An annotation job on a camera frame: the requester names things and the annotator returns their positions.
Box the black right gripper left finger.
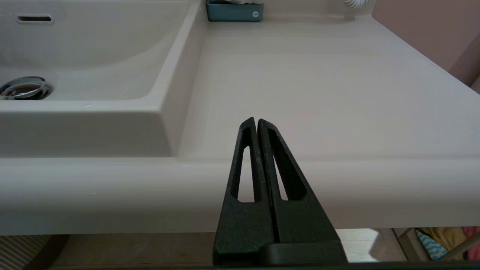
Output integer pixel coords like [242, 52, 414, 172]
[214, 117, 278, 263]

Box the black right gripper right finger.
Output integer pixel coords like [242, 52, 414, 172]
[258, 120, 340, 242]

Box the white ceramic sink basin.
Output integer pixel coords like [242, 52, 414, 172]
[0, 0, 210, 158]

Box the teal striped cloth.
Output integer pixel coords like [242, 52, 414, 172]
[415, 229, 449, 261]

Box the yellow cloth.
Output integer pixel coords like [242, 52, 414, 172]
[420, 227, 469, 260]

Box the teal soap tray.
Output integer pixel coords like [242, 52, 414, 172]
[205, 0, 264, 22]

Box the grey striped floor mat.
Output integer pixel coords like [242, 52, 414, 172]
[0, 234, 70, 270]

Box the chrome drain stopper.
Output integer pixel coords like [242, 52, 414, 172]
[0, 76, 54, 101]

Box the white coiled dryer cord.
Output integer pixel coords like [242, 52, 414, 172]
[343, 0, 377, 9]

